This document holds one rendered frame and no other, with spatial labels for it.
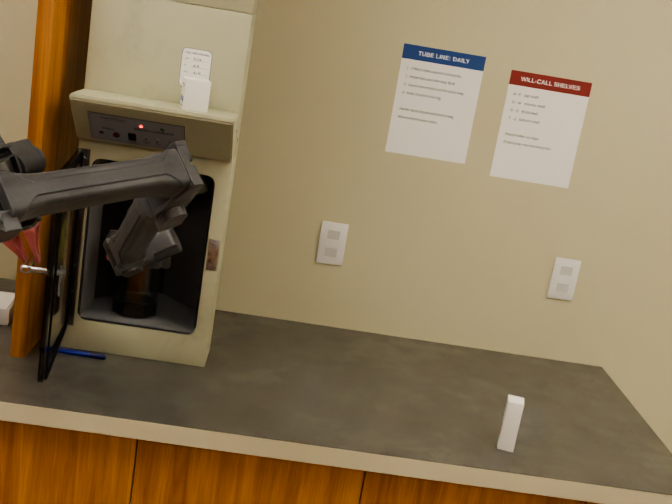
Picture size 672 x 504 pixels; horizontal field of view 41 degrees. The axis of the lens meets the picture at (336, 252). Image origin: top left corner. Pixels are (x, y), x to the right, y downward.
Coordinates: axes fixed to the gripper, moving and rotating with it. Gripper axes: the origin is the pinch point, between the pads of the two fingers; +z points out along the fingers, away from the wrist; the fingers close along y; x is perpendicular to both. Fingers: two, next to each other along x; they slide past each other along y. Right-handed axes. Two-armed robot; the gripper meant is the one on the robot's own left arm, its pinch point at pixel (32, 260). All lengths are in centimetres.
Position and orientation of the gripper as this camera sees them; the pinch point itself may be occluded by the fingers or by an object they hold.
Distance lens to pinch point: 181.0
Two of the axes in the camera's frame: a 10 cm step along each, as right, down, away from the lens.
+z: 2.6, 9.2, 2.9
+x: 1.2, 2.7, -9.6
